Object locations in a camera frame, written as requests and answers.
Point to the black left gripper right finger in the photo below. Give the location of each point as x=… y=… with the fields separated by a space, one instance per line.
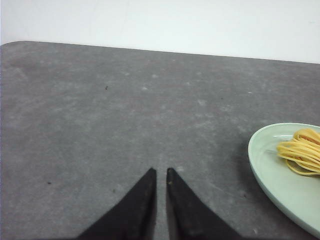
x=188 y=217

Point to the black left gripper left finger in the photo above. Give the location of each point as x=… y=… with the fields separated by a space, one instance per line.
x=132 y=218

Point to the yellow vermicelli bundle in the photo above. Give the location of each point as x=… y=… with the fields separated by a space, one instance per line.
x=301 y=153

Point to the dark grey table mat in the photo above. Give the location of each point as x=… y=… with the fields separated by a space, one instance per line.
x=81 y=124

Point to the light green plate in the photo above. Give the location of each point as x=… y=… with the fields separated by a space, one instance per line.
x=297 y=196

